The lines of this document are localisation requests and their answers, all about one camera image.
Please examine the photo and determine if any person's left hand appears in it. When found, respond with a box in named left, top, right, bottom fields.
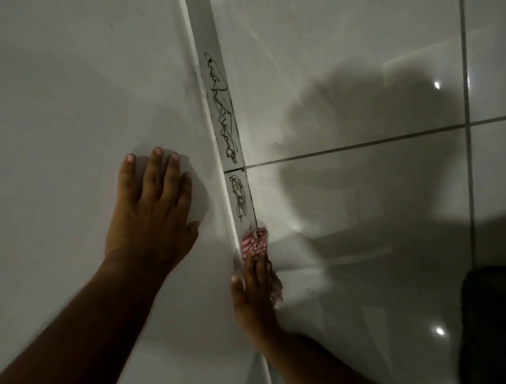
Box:
left=104, top=147, right=201, bottom=274

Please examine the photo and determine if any black floor mat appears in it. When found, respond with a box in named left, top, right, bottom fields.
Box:
left=459, top=266, right=506, bottom=384

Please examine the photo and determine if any person's right forearm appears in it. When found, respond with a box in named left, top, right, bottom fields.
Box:
left=253, top=325, right=376, bottom=384

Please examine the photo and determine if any person's right hand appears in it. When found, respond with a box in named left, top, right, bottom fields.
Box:
left=230, top=251, right=282, bottom=337

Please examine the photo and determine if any red and white striped cloth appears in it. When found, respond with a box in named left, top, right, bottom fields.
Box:
left=241, top=228, right=284, bottom=310

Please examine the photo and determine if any grey baseboard with black scribbles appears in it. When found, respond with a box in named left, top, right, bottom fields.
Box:
left=185, top=0, right=274, bottom=384

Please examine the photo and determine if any person's left forearm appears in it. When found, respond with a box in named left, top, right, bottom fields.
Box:
left=0, top=256, right=174, bottom=384

